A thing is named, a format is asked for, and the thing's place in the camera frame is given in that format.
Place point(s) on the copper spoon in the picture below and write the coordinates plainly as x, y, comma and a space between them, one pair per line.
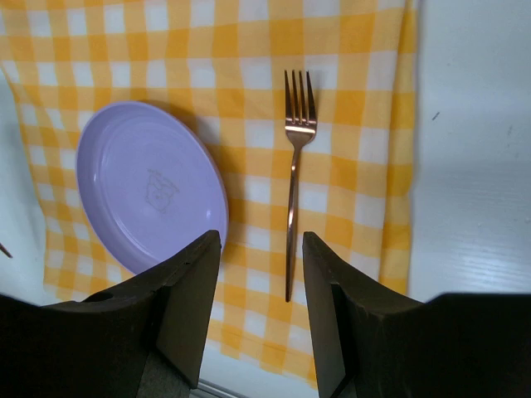
5, 251

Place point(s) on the aluminium front rail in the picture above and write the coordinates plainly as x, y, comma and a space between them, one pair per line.
209, 390

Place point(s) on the lilac plastic plate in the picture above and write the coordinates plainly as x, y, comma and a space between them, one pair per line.
147, 184

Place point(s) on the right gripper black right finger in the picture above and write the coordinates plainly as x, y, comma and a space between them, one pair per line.
369, 341

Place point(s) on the yellow white checkered cloth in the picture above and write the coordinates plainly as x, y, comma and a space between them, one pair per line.
219, 67

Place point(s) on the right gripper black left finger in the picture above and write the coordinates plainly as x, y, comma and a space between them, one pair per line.
144, 337

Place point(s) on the copper fork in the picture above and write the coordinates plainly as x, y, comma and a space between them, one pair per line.
300, 129

